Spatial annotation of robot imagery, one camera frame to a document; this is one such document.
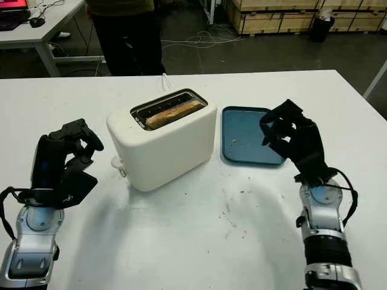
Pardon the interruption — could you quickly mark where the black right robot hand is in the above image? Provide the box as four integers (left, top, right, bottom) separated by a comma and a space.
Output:
259, 98, 329, 185

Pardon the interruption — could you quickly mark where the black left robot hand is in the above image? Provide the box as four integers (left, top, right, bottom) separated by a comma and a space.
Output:
31, 118, 105, 194

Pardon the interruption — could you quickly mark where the white two-slot toaster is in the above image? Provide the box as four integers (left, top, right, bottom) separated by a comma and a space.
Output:
106, 88, 218, 192

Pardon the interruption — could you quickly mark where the brown bread slice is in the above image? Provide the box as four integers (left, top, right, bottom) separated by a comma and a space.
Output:
146, 100, 203, 131

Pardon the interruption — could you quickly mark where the blue plastic tray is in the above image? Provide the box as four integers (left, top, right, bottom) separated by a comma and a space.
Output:
221, 105, 287, 166

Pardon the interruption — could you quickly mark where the black trash bin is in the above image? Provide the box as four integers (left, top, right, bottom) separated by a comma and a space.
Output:
309, 14, 336, 43

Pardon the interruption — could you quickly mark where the wooden crate stack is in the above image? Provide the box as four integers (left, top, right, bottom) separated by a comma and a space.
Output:
320, 0, 387, 33
225, 0, 323, 35

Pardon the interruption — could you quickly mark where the white office desk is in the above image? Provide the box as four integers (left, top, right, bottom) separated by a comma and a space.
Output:
0, 0, 105, 78

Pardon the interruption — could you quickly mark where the person in olive top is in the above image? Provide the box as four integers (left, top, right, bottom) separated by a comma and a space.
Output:
86, 0, 167, 76

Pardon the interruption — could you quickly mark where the black laptop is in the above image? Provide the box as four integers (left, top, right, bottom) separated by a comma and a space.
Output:
0, 0, 33, 31

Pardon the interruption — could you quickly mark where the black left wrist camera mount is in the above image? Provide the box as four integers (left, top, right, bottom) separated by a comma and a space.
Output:
18, 159, 99, 210

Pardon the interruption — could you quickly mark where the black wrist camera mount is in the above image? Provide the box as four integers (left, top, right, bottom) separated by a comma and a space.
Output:
18, 159, 99, 210
294, 167, 338, 188

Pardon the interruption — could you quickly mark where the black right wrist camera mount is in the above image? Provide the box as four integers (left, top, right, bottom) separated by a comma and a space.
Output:
294, 167, 338, 188

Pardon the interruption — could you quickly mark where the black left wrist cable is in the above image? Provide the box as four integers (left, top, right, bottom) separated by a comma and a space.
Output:
0, 186, 34, 241

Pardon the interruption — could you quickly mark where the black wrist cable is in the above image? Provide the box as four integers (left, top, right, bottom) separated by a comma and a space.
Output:
0, 186, 34, 241
325, 168, 359, 233

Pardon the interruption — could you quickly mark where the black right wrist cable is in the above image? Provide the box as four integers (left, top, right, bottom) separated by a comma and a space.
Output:
325, 168, 359, 233

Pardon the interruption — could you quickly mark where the white cable on floor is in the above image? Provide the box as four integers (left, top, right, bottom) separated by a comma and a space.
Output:
160, 28, 244, 49

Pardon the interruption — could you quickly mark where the white metal rack frame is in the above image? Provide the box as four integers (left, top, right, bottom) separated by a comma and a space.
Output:
204, 0, 217, 25

